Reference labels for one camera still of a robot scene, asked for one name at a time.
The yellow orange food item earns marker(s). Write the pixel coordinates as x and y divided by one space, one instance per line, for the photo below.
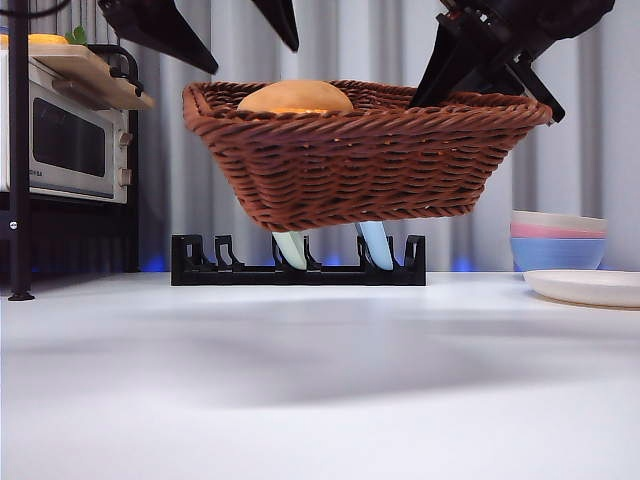
45 40

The white toaster oven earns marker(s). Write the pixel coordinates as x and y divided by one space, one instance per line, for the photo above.
65 140

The white flat plate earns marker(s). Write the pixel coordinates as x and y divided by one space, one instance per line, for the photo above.
585 287

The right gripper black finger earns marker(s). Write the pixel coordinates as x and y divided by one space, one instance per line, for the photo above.
495 77
450 60

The green leaf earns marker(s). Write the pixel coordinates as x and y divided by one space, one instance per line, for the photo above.
77 36

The orange corn cob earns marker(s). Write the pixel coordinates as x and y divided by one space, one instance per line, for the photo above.
300 111

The brown potato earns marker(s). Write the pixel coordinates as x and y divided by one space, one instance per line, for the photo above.
295 97

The grey curtain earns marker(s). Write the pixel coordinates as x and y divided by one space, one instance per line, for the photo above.
600 150

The pale blue plate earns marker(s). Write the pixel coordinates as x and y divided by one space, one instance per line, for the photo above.
377 247

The pink bowl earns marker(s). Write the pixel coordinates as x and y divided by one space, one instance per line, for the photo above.
530 231

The cream bowl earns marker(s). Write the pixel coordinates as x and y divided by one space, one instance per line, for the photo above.
555 220

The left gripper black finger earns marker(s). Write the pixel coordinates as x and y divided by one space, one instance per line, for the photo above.
155 30
280 17

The black metal shelf frame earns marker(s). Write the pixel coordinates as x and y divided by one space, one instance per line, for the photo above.
17 150

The pale green plate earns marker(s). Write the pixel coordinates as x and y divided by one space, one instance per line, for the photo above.
292 252

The wooden cutting board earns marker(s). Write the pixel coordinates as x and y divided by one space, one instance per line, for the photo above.
90 75

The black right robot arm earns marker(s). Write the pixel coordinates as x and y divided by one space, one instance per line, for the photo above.
560 20

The brown wicker basket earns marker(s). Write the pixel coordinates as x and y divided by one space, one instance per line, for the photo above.
360 175

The black dish rack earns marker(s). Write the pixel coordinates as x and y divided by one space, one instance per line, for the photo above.
225 276

